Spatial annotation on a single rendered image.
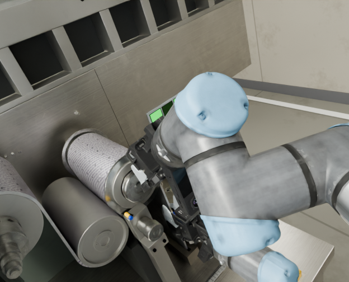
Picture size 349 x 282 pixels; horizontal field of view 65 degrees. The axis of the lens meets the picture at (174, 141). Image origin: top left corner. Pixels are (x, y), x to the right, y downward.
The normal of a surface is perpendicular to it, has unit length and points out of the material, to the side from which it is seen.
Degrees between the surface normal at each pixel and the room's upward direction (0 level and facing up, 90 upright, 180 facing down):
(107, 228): 90
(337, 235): 0
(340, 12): 90
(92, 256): 90
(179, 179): 82
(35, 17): 90
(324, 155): 29
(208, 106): 50
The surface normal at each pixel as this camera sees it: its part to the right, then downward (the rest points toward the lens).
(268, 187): -0.06, -0.15
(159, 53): 0.64, 0.23
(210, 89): 0.31, -0.35
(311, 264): -0.28, -0.81
